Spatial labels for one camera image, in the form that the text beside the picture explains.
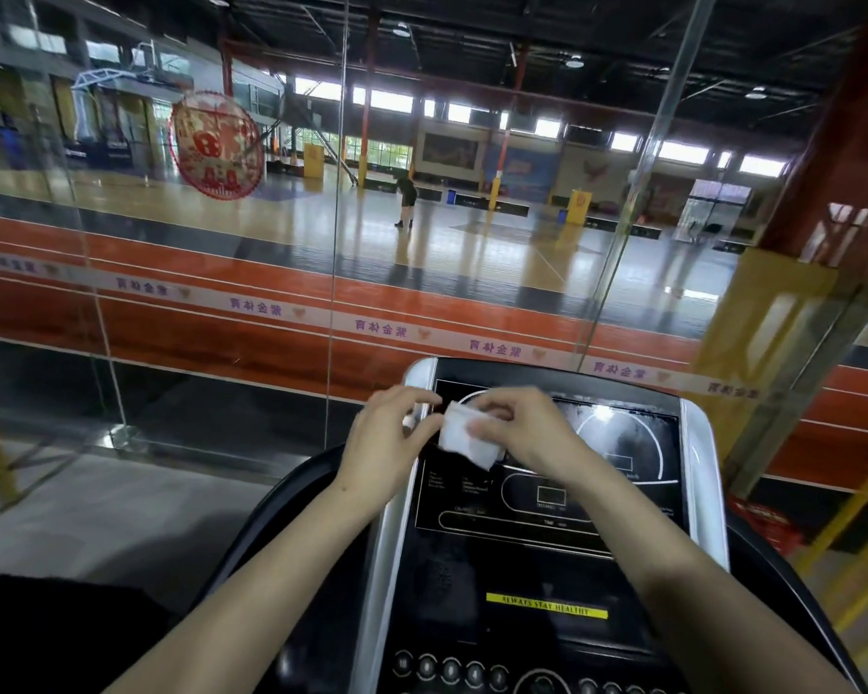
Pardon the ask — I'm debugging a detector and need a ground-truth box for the person's right hand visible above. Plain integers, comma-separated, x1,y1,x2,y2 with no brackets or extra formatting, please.
466,386,588,489

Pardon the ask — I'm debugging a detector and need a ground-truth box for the person's left hand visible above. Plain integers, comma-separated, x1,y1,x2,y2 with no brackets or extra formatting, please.
332,386,447,504

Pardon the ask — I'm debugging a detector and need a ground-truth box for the white wet wipe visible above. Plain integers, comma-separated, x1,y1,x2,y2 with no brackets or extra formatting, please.
437,400,505,472

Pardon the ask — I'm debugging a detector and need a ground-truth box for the person's left forearm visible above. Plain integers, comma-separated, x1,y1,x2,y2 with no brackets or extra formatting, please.
105,478,400,694

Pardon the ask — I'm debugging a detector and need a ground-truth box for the person's right forearm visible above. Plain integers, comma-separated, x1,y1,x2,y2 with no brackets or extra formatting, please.
550,455,859,694

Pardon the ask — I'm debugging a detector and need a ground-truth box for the black treadmill console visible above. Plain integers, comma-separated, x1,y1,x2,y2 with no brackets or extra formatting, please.
349,357,732,694

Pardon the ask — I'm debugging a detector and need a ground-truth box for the pale striped glass banner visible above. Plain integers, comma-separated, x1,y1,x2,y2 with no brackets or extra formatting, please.
0,245,762,402

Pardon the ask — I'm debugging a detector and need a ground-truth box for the yellow pillar padding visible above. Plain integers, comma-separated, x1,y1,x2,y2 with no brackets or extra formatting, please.
686,248,841,457

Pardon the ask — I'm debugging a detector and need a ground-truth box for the round red window sticker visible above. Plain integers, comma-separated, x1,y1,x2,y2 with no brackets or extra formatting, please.
167,91,267,202

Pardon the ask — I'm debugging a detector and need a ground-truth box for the red steel pillar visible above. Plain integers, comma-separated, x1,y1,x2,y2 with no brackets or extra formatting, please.
758,0,868,271

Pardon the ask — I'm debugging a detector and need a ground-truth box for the basketball hoop stand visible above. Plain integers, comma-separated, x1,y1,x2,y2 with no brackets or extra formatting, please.
71,41,192,168

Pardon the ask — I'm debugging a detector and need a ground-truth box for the black treadmill handlebar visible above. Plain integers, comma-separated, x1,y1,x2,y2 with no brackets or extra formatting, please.
188,443,868,694

